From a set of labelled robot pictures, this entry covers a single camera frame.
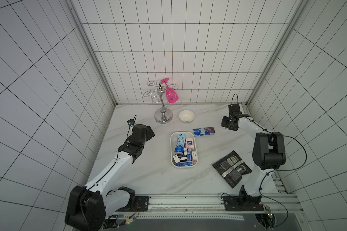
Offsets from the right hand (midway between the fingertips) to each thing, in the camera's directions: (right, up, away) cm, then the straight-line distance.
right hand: (219, 121), depth 99 cm
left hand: (-51, -6, -14) cm, 53 cm away
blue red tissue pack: (-7, -7, +1) cm, 10 cm away
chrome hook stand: (-41, +4, +11) cm, 43 cm away
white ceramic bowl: (-23, +4, +7) cm, 24 cm away
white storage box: (-33, -13, -2) cm, 35 cm away
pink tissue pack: (-22, -14, -9) cm, 28 cm away
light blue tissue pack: (-28, -12, -7) cm, 31 cm away
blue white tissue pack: (-15, -7, +1) cm, 16 cm away
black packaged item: (+2, -27, -15) cm, 31 cm away
